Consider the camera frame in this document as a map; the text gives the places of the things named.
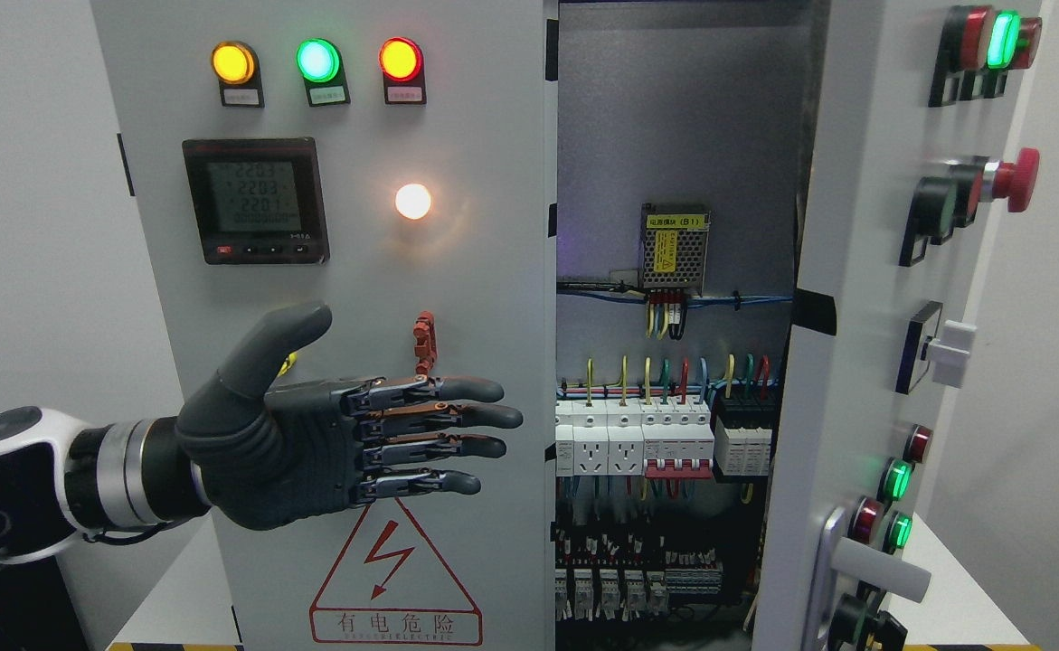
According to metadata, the grey cabinet door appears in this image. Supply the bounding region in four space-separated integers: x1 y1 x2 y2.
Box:
92 1 554 650
752 1 1045 650

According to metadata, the red emergency stop button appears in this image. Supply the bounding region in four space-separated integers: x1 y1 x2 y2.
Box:
980 147 1041 213

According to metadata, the yellow indicator lamp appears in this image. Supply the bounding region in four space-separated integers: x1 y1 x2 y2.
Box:
211 41 264 108

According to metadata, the red handled circuit breaker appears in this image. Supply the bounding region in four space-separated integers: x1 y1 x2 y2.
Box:
641 401 714 480

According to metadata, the yellow terminal post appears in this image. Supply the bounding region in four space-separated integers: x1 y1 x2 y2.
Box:
279 352 298 376

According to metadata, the red electric hazard sign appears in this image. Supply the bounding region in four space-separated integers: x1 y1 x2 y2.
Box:
309 498 484 646

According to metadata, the black white surge protector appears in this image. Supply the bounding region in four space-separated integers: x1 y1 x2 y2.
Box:
711 392 777 481

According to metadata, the black digital power meter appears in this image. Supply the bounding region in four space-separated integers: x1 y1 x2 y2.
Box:
182 137 329 265

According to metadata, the grey door handle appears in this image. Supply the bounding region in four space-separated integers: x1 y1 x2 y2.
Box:
801 505 931 650

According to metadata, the dark grey robot left hand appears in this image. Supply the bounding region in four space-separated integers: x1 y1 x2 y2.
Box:
176 302 524 531

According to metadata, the white door rotary knob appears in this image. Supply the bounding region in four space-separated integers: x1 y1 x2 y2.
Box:
894 301 977 394

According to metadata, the green indicator lamp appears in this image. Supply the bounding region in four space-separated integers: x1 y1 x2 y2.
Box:
295 38 351 108

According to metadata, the black box at left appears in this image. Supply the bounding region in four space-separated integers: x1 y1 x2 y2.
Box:
0 559 90 650

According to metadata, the white glowing indicator lamp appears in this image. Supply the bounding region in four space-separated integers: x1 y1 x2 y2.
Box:
395 183 431 220

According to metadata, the white socket module row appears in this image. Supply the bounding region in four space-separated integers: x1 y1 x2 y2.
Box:
555 397 645 477

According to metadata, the red terminal post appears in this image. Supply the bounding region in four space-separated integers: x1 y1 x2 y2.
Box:
412 310 438 375

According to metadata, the red indicator lamp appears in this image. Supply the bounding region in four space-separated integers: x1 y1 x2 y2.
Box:
379 37 427 106

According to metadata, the metal mesh power supply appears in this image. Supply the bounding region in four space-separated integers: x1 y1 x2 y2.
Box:
639 203 712 294

